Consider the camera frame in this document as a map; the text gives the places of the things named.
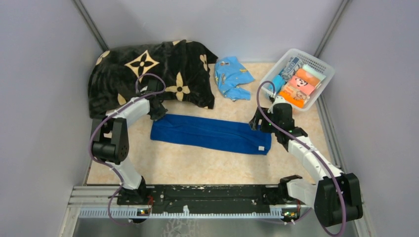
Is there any bright blue terry towel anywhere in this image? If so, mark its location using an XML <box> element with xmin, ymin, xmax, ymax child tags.
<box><xmin>268</xmin><ymin>75</ymin><xmax>286</xmax><ymax>94</ymax></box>

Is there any dark blue towel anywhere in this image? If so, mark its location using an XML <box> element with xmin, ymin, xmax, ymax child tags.
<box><xmin>150</xmin><ymin>114</ymin><xmax>272</xmax><ymax>155</ymax></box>

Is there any white blue printed towel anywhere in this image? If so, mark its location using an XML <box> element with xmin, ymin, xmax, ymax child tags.
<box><xmin>280</xmin><ymin>56</ymin><xmax>304</xmax><ymax>81</ymax></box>

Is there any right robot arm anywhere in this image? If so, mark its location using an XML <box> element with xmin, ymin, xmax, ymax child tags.
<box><xmin>249</xmin><ymin>103</ymin><xmax>364</xmax><ymax>227</ymax></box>

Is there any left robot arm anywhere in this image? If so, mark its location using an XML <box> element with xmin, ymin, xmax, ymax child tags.
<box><xmin>88</xmin><ymin>73</ymin><xmax>167</xmax><ymax>205</ymax></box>

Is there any orange bear rolled towel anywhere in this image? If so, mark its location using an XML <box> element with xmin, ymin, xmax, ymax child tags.
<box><xmin>279</xmin><ymin>83</ymin><xmax>310</xmax><ymax>108</ymax></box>

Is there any pink panda rolled towel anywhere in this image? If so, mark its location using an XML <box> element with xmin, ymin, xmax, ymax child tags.
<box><xmin>288</xmin><ymin>76</ymin><xmax>316</xmax><ymax>95</ymax></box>

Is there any black blanket with beige flowers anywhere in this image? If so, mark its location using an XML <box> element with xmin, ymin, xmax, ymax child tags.
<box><xmin>87</xmin><ymin>39</ymin><xmax>218</xmax><ymax>118</ymax></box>

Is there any mint green rolled towel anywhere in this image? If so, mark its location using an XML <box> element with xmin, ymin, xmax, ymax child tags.
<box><xmin>302</xmin><ymin>64</ymin><xmax>327</xmax><ymax>81</ymax></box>

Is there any light blue patterned cloth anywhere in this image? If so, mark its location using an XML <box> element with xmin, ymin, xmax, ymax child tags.
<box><xmin>214</xmin><ymin>57</ymin><xmax>254</xmax><ymax>101</ymax></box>

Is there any white plastic basket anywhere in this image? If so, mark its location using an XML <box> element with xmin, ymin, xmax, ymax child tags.
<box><xmin>261</xmin><ymin>48</ymin><xmax>335</xmax><ymax>112</ymax></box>

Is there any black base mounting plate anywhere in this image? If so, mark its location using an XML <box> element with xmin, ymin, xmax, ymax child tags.
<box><xmin>117</xmin><ymin>185</ymin><xmax>297</xmax><ymax>214</ymax></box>

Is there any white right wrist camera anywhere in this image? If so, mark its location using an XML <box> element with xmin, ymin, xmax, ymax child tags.
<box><xmin>268</xmin><ymin>95</ymin><xmax>289</xmax><ymax>114</ymax></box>

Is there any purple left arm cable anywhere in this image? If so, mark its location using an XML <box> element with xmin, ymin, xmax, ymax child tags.
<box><xmin>88</xmin><ymin>73</ymin><xmax>167</xmax><ymax>227</ymax></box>

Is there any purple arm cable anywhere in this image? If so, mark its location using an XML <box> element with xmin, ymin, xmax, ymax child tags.
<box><xmin>255</xmin><ymin>80</ymin><xmax>347</xmax><ymax>237</ymax></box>
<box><xmin>88</xmin><ymin>73</ymin><xmax>167</xmax><ymax>227</ymax></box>

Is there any aluminium frame rail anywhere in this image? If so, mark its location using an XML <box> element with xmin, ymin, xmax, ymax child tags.
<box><xmin>69</xmin><ymin>186</ymin><xmax>314</xmax><ymax>221</ymax></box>

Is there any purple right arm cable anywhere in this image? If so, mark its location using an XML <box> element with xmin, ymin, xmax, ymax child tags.
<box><xmin>255</xmin><ymin>80</ymin><xmax>347</xmax><ymax>237</ymax></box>

